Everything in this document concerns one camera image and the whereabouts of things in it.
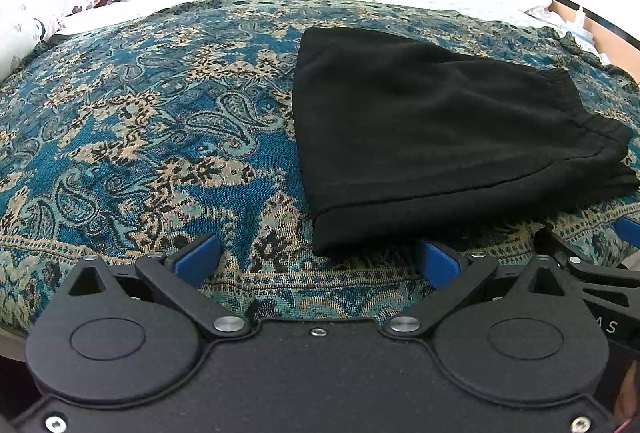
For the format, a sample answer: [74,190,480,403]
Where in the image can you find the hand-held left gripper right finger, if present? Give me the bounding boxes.
[382,239,568,341]

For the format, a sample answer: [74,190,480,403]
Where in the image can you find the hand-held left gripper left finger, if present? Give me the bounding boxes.
[64,234,249,341]

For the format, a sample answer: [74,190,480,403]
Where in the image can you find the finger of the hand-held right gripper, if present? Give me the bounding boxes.
[534,225,640,309]
[614,215,640,243]

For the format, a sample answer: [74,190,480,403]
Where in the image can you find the black pants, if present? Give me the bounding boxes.
[291,27,640,258]

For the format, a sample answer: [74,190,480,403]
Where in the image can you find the teal paisley blanket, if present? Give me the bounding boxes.
[0,0,640,334]

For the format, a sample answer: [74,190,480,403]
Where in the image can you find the white rumpled cloth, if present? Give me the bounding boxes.
[522,0,557,21]

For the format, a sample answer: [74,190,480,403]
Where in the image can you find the floral white pillow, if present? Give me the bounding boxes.
[0,0,68,84]

